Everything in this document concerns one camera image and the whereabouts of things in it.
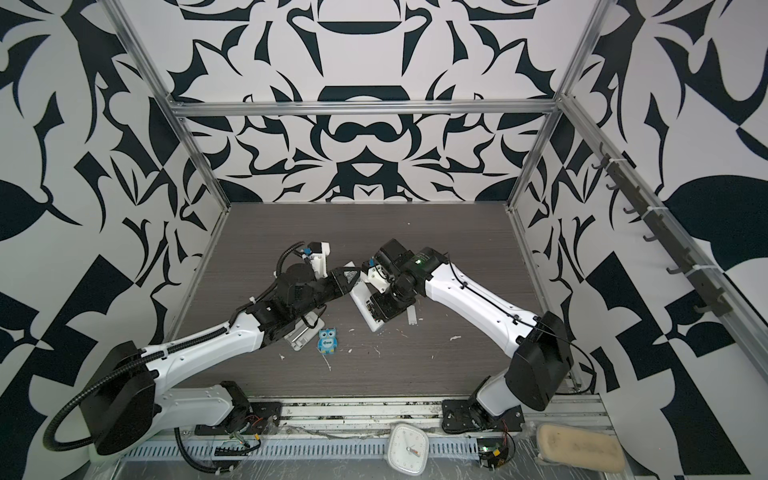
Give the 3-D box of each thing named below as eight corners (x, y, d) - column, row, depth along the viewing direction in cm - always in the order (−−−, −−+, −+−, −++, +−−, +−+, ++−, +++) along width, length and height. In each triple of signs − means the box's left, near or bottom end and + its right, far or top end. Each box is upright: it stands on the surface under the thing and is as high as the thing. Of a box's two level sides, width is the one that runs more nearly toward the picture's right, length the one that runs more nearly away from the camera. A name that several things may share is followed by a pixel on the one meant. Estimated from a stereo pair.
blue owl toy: (316, 354, 86) (315, 352, 85) (320, 330, 91) (318, 327, 89) (337, 354, 86) (336, 352, 85) (339, 330, 91) (339, 327, 89)
